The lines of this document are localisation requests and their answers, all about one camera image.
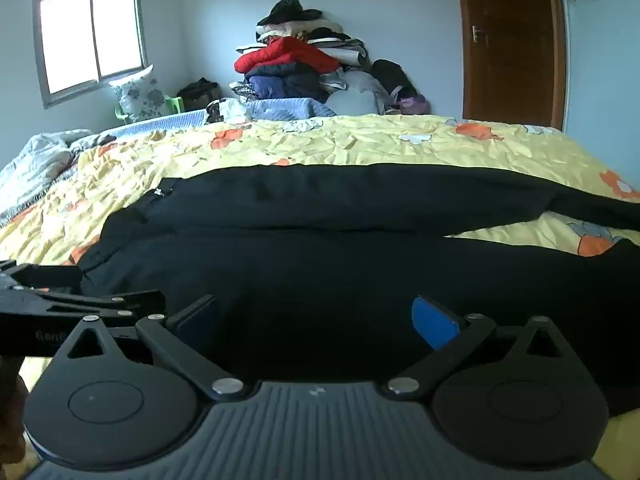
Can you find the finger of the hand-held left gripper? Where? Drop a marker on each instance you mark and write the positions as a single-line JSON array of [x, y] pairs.
[[45, 277], [100, 304]]

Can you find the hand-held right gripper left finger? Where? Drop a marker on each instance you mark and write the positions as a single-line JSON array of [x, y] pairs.
[[192, 321]]

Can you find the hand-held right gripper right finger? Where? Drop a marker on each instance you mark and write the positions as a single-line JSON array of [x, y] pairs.
[[435, 322]]

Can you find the black pants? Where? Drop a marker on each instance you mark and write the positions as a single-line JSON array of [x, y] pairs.
[[320, 270]]

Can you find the grey quilt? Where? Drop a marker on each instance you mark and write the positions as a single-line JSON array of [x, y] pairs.
[[35, 160]]

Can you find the blue striped sheet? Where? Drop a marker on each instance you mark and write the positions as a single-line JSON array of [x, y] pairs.
[[155, 124]]

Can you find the yellow floral bedsheet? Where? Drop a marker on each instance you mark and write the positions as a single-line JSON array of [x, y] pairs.
[[350, 140]]

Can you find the floral pillow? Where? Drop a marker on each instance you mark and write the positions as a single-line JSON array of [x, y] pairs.
[[140, 94]]

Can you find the black and white patterned cloth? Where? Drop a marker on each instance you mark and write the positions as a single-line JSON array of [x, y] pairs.
[[227, 110]]

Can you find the green plastic chair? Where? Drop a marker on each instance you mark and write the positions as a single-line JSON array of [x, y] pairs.
[[176, 104]]

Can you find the purple cloth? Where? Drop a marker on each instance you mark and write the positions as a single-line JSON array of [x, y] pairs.
[[415, 105]]

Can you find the black bag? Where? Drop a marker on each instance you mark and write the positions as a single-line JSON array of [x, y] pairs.
[[197, 94]]

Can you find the window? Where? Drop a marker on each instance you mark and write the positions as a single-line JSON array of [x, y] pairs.
[[65, 45]]

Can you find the blue quilted blanket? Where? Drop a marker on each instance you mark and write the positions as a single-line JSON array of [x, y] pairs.
[[292, 109]]

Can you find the grey garment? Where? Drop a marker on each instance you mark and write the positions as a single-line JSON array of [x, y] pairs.
[[355, 92]]

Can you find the black garment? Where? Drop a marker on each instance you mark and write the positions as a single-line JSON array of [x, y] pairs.
[[392, 77]]

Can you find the navy jacket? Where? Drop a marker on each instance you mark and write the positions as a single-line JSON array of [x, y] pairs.
[[285, 82]]

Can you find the red jacket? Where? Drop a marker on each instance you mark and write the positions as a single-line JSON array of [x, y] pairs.
[[287, 52]]

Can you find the brown wooden door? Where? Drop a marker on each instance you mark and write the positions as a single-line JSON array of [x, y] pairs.
[[510, 45]]

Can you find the black and white garments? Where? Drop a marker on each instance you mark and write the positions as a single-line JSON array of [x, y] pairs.
[[340, 47]]

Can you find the black jacket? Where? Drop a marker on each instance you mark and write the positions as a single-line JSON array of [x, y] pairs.
[[287, 12]]

